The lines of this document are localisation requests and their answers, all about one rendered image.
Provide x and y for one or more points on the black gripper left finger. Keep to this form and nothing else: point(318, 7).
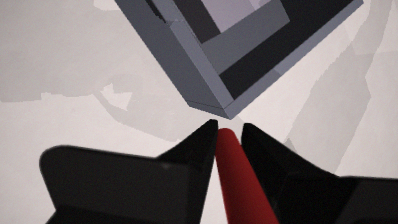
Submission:
point(170, 188)

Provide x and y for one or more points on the red peg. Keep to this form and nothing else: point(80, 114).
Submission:
point(243, 197)

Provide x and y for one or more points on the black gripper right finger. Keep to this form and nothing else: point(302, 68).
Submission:
point(301, 193)

